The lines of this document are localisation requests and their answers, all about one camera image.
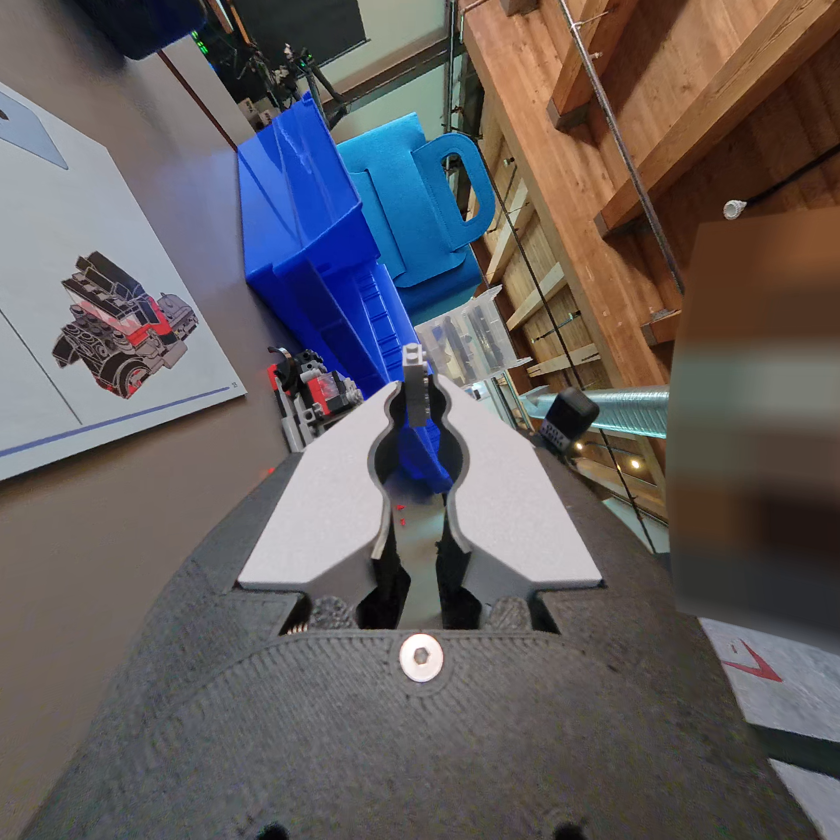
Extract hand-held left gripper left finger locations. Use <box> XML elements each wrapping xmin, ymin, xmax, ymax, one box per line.
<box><xmin>236</xmin><ymin>381</ymin><xmax>404</xmax><ymax>595</ymax></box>

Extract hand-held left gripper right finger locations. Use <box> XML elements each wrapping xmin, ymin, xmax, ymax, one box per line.
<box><xmin>433</xmin><ymin>375</ymin><xmax>605</xmax><ymax>601</ymax></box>

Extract toy brick truck model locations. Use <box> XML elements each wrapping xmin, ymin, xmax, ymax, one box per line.
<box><xmin>266</xmin><ymin>346</ymin><xmax>365</xmax><ymax>454</ymax></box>

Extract grey-brown desk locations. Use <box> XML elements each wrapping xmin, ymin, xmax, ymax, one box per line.
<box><xmin>0</xmin><ymin>0</ymin><xmax>454</xmax><ymax>840</ymax></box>

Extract clear plastic organizer box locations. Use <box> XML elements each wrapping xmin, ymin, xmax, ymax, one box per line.
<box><xmin>415</xmin><ymin>285</ymin><xmax>532</xmax><ymax>395</ymax></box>

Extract blue plastic bin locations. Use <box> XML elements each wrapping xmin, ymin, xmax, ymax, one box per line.
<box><xmin>236</xmin><ymin>91</ymin><xmax>455</xmax><ymax>494</ymax></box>

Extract blue felt bag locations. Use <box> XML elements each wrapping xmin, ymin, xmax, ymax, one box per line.
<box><xmin>336</xmin><ymin>112</ymin><xmax>496</xmax><ymax>316</ymax></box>

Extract brick instruction booklet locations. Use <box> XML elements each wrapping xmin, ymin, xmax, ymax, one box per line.
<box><xmin>0</xmin><ymin>82</ymin><xmax>249</xmax><ymax>482</ymax></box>

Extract black tripod stands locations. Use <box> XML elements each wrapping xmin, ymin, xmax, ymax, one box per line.
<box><xmin>210</xmin><ymin>39</ymin><xmax>345</xmax><ymax>132</ymax></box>

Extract silver metal air duct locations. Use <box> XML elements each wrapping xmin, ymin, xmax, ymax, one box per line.
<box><xmin>518</xmin><ymin>384</ymin><xmax>670</xmax><ymax>437</ymax></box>

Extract black wall panel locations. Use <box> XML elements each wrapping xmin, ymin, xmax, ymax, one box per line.
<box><xmin>233</xmin><ymin>0</ymin><xmax>367</xmax><ymax>67</ymax></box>

